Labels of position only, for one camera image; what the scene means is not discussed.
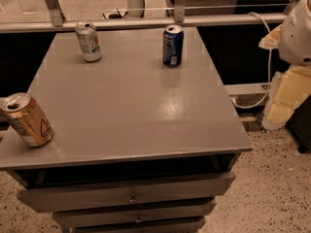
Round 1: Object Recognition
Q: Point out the grey drawer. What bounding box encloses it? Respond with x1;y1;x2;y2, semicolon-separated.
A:
73;216;205;233
17;172;235;213
52;198;216;227

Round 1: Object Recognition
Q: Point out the white cable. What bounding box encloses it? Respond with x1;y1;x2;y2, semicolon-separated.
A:
231;11;274;110

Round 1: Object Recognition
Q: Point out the middle grey drawer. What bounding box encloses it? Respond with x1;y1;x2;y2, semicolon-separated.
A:
52;198;216;227

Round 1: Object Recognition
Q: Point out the orange soda can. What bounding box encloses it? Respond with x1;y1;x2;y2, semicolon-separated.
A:
2;92;53;148

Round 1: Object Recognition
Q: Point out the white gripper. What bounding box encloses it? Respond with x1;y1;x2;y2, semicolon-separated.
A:
259;0;311;130

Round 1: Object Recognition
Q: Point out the green white 7up can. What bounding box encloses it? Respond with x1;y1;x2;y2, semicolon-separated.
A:
75;21;102;62

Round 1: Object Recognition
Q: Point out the bottom grey drawer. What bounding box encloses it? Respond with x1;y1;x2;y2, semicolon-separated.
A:
73;216;205;233

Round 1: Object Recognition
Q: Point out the blue pepsi can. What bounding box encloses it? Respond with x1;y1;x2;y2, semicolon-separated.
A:
162;24;184;68

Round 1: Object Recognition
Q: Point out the grey drawer cabinet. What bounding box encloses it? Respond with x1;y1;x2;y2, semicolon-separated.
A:
0;26;254;233

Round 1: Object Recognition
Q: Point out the top grey drawer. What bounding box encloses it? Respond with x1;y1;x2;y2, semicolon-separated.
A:
17;172;235;213

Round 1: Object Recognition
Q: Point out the metal window frame rail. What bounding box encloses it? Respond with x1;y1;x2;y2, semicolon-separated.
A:
0;0;298;33

